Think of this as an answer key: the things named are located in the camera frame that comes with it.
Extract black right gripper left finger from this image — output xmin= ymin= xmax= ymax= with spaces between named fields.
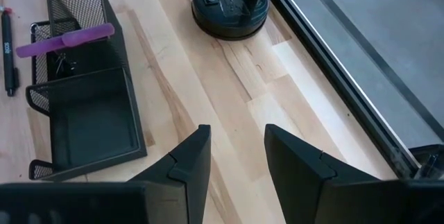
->
xmin=0 ymin=124 xmax=212 ymax=224

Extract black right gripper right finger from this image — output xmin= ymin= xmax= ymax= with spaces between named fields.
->
xmin=264 ymin=123 xmax=444 ymax=224

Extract purple scissors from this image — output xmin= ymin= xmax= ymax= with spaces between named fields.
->
xmin=15 ymin=22 xmax=116 ymax=59

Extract black pencil with white print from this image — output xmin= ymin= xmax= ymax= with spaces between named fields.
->
xmin=0 ymin=6 xmax=20 ymax=98

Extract black mesh desk organizer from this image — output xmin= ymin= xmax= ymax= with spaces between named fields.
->
xmin=25 ymin=0 xmax=148 ymax=182

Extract black desk lamp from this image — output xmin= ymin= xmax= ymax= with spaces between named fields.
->
xmin=191 ymin=0 xmax=270 ymax=42

